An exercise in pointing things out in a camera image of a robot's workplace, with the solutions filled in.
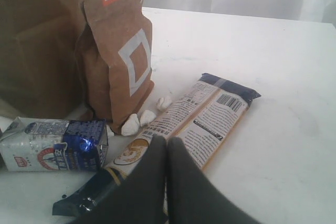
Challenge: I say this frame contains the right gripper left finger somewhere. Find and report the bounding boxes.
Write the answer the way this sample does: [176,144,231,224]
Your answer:
[72,135,166,223]

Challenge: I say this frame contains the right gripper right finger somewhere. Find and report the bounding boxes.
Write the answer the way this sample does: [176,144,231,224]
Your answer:
[166,137,259,223]

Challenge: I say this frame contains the brown paper bag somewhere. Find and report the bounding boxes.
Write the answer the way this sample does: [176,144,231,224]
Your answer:
[1,0,85,119]

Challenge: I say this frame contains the white lump lower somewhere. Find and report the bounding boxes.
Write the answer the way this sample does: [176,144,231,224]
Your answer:
[121,114,140,136]

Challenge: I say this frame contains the white lump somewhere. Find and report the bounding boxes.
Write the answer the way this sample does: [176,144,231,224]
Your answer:
[156,95,172,111]
[121,114,140,136]
[139,110,156,127]

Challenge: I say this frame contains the long noodle package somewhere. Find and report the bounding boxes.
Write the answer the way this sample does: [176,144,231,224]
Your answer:
[52,73,260,223]

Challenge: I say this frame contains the white lump middle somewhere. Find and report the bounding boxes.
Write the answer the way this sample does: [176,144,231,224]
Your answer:
[139,110,156,127]

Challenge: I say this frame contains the white lump upper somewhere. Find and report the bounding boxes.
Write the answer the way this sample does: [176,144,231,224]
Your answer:
[156,95,172,111]

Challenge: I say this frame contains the white and blue carton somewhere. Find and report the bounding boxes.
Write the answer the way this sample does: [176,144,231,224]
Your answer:
[1,117,108,172]

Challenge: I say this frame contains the brown pouch with orange band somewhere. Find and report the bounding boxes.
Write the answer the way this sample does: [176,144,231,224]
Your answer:
[75,0,154,134]

